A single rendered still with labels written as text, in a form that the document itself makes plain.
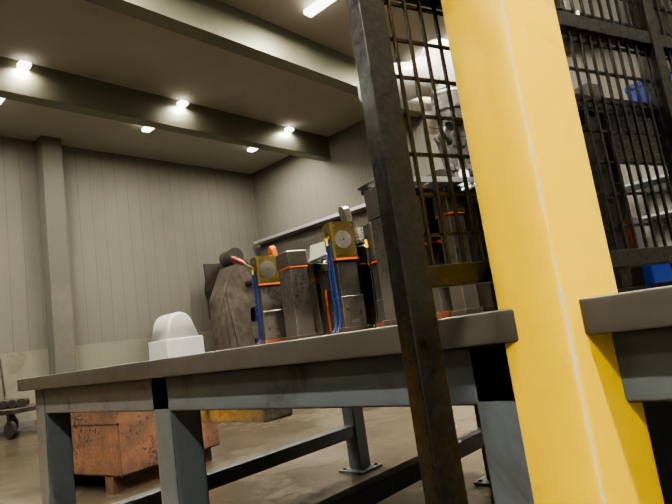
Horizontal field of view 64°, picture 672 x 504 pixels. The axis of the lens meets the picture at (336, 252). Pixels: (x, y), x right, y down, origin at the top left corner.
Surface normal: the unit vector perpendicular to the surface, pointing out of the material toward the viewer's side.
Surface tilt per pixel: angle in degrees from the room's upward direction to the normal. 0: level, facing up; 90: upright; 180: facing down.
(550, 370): 90
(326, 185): 90
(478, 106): 90
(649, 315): 90
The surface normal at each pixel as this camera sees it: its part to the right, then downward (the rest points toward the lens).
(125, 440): 0.80, -0.20
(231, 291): 0.63, -0.21
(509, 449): -0.68, -0.01
